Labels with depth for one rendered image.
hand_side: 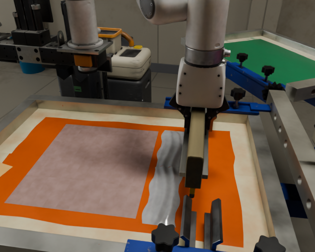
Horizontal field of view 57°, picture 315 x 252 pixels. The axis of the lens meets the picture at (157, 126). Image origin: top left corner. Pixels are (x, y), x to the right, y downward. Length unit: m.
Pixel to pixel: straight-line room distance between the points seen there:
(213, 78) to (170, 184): 0.27
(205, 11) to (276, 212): 0.41
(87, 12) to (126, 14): 2.80
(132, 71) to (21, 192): 1.06
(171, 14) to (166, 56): 3.26
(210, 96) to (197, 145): 0.13
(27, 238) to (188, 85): 0.42
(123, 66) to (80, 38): 0.62
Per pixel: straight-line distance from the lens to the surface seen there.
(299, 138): 0.79
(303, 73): 1.47
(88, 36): 1.07
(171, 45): 3.78
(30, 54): 1.22
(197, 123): 0.60
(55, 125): 0.98
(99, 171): 0.76
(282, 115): 0.88
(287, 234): 0.62
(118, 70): 1.67
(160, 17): 0.58
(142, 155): 0.80
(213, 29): 0.56
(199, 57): 0.57
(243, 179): 0.76
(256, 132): 0.88
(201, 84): 0.60
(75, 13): 1.06
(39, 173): 0.80
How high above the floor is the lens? 1.45
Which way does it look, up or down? 32 degrees down
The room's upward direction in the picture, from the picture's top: straight up
